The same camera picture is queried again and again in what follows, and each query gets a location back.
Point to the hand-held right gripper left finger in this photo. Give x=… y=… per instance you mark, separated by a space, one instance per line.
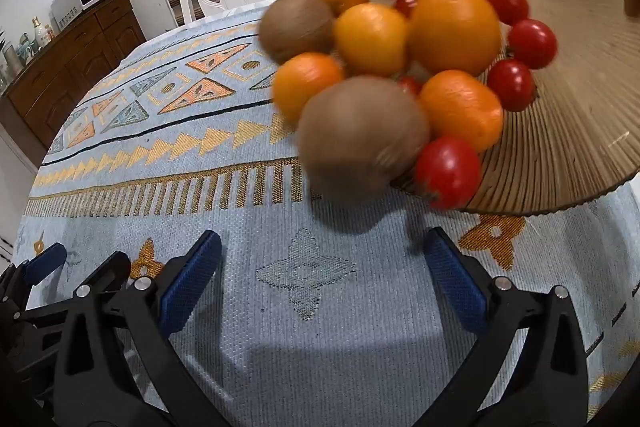
x=192 y=279

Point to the brown kiwi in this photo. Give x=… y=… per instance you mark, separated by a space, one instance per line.
x=297 y=29
x=362 y=132

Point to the large orange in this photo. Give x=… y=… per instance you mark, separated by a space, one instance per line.
x=455 y=29

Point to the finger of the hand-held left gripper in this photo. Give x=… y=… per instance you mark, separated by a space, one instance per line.
x=112 y=268
x=45 y=261

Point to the medium orange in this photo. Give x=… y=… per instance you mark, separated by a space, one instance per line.
x=370 y=39

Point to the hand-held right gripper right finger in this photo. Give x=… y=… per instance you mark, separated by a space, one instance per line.
x=455 y=282

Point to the white ceramic bottle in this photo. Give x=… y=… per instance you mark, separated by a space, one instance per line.
x=39 y=29

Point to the blue patterned woven mat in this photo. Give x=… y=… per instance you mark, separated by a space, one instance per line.
x=250 y=187

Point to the brown wooden sideboard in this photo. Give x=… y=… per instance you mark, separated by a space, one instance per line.
x=65 y=67

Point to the amber ribbed glass bowl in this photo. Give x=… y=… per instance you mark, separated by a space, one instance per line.
x=550 y=147

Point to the white cabinet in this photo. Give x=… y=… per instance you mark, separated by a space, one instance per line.
x=150 y=7

